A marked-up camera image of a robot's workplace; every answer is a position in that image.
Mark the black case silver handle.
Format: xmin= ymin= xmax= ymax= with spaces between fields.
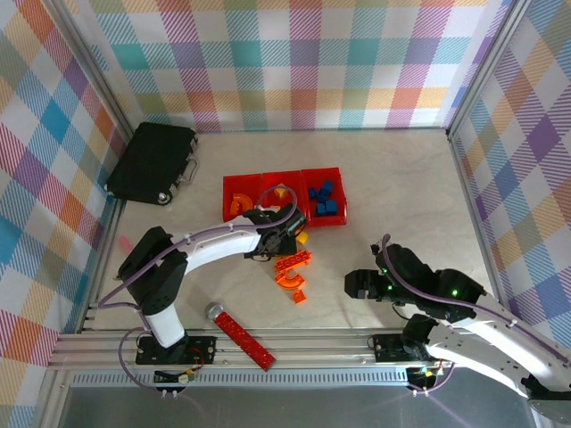
xmin=104 ymin=121 xmax=201 ymax=207

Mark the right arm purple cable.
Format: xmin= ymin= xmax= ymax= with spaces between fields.
xmin=381 ymin=234 xmax=571 ymax=393

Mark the orange long lego chassis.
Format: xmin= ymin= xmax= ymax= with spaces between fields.
xmin=273 ymin=251 xmax=313 ymax=273

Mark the small circuit board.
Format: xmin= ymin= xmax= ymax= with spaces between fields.
xmin=408 ymin=363 xmax=445 ymax=384
xmin=153 ymin=367 xmax=200 ymax=387

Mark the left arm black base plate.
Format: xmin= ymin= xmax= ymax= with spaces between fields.
xmin=136 ymin=334 xmax=219 ymax=366

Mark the perforated metal strip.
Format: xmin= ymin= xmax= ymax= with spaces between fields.
xmin=70 ymin=372 xmax=411 ymax=389

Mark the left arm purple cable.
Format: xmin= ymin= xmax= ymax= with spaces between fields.
xmin=97 ymin=185 xmax=298 ymax=398

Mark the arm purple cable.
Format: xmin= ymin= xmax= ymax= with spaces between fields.
xmin=381 ymin=234 xmax=571 ymax=393
xmin=97 ymin=185 xmax=298 ymax=398

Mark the red microphone silver mesh head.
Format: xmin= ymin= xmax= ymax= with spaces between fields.
xmin=203 ymin=301 xmax=277 ymax=372

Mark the red plastic bin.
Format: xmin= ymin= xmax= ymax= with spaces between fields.
xmin=301 ymin=167 xmax=350 ymax=228
xmin=261 ymin=169 xmax=311 ymax=233
xmin=222 ymin=172 xmax=269 ymax=236

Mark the aluminium frame post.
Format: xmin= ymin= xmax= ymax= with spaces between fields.
xmin=445 ymin=0 xmax=536 ymax=139
xmin=44 ymin=0 xmax=137 ymax=135

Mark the shiny metal plate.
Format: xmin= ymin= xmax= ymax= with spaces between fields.
xmin=37 ymin=383 xmax=550 ymax=428

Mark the aluminium side rail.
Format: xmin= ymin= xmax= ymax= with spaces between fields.
xmin=79 ymin=195 xmax=128 ymax=333
xmin=447 ymin=128 xmax=512 ymax=330

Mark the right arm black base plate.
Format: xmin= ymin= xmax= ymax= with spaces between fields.
xmin=372 ymin=333 xmax=429 ymax=363

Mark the long aluminium frame rail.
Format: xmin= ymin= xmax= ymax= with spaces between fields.
xmin=46 ymin=327 xmax=548 ymax=374

